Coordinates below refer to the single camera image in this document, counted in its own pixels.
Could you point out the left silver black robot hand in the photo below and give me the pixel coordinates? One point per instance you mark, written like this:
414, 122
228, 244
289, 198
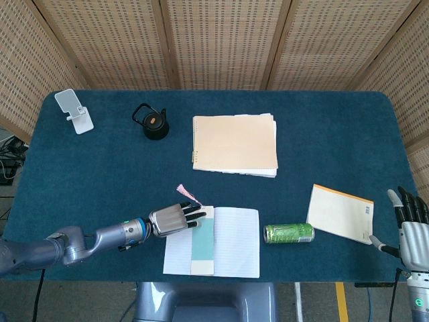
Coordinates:
167, 221

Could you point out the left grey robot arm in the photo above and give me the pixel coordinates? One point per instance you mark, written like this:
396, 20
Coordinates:
110, 233

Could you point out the white phone stand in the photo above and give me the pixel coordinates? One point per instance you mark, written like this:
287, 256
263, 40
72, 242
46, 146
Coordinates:
82, 122

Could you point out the green drink can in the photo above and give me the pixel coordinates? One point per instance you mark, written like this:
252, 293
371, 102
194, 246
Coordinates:
288, 233

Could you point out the blue table cloth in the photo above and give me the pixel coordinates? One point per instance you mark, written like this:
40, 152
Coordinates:
100, 161

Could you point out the woven wooden folding screen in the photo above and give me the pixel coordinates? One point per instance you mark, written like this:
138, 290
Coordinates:
117, 43

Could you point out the beige folder paper stack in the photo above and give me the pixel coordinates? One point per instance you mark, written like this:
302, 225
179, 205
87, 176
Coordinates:
234, 144

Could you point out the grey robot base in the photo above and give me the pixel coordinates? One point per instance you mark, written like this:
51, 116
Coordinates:
204, 302

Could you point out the teal cream bookmark with tassel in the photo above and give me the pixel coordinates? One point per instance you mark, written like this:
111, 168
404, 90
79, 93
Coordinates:
202, 241

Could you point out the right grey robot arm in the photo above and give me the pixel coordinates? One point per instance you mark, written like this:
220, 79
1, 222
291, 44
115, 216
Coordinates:
419, 302

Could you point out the open lined notebook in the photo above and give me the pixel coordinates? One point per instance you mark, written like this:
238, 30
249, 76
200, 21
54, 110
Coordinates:
234, 245

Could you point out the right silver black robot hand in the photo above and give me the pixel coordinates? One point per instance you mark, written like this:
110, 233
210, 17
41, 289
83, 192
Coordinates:
414, 241

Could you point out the black cast iron teapot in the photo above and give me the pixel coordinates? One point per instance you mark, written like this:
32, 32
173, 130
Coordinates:
155, 129

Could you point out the cream notepad with orange binding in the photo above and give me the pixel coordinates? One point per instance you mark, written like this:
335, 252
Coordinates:
338, 211

